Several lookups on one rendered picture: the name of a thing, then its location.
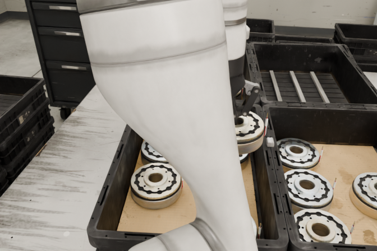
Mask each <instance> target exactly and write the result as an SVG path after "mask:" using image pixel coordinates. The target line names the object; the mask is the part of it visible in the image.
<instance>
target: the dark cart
mask: <svg viewBox="0 0 377 251"><path fill-rule="evenodd" d="M25 4H26V9H27V14H28V17H29V21H30V25H31V30H32V33H33V37H34V41H35V46H36V51H37V54H38V58H39V62H40V67H41V70H42V74H43V78H44V80H45V88H46V91H47V95H48V98H49V101H50V106H52V107H59V108H60V109H59V110H60V116H61V118H62V119H67V118H68V117H69V116H70V114H71V109H76V107H77V106H78V105H79V103H81V102H82V100H83V99H84V98H85V96H86V95H87V94H88V93H89V92H90V91H91V89H92V88H93V87H94V86H95V85H96V83H95V80H94V76H93V72H92V69H91V64H90V59H89V55H88V50H87V47H86V42H85V38H84V33H83V30H82V25H81V21H80V15H82V13H79V12H78V8H77V2H76V0H25Z"/></svg>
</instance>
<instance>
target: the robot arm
mask: <svg viewBox="0 0 377 251"><path fill-rule="evenodd" d="M76 2H77V8H78V12H79V13H82V15H80V21H81V25H82V30H83V33H84V38H85V42H86V47H87V50H88V55H89V59H90V64H91V69H92V72H93V76H94V80H95V83H96V85H97V87H98V89H99V91H100V93H101V94H102V95H103V97H104V98H105V100H106V101H107V103H108V104H109V105H110V106H111V108H112V109H113V110H114V111H115V112H116V113H117V114H118V115H119V116H120V117H121V118H122V119H123V120H124V121H125V122H126V123H127V124H128V125H129V126H130V127H131V128H132V129H133V130H134V131H135V132H136V133H137V134H138V135H139V136H140V137H142V138H143V139H144V140H145V141H146V142H147V143H148V144H149V145H150V146H151V147H153V148H154V149H155V150H156V151H157V152H158V153H160V154H161V155H162V156H163V157H164V158H165V159H166V160H167V161H168V162H169V163H170V164H171V165H172V166H173V168H174V169H175V170H176V171H177V172H178V173H179V175H180V176H181V177H182V178H183V180H184V181H185V182H186V183H187V185H188V186H189V188H190V190H191V192H192V195H193V197H194V201H195V205H196V218H195V220H194V221H193V222H191V223H189V224H186V225H183V226H181V227H178V228H176V229H173V230H171V231H169V232H166V233H164V234H161V235H158V236H156V237H154V238H151V239H149V240H147V241H144V242H142V243H139V244H137V245H135V246H133V247H132V248H130V249H129V250H128V251H258V247H257V243H256V239H255V233H254V228H253V225H252V220H251V215H250V210H249V204H248V201H247V196H246V191H245V186H244V182H243V177H242V171H241V165H240V158H239V154H238V146H237V138H236V130H235V125H237V118H238V117H240V116H243V117H246V116H248V114H249V112H250V110H251V108H252V106H253V104H254V102H255V100H256V98H257V96H258V94H259V92H260V85H259V82H257V81H254V82H250V81H247V80H245V77H244V75H243V67H244V60H245V48H246V39H248V38H249V33H250V28H249V27H248V26H247V25H246V16H247V4H248V0H76ZM243 87H245V90H246V94H247V95H246V97H245V99H244V101H243V103H242V105H241V106H238V107H237V105H236V99H235V96H236V95H237V94H238V93H239V92H240V91H241V89H242V88H243Z"/></svg>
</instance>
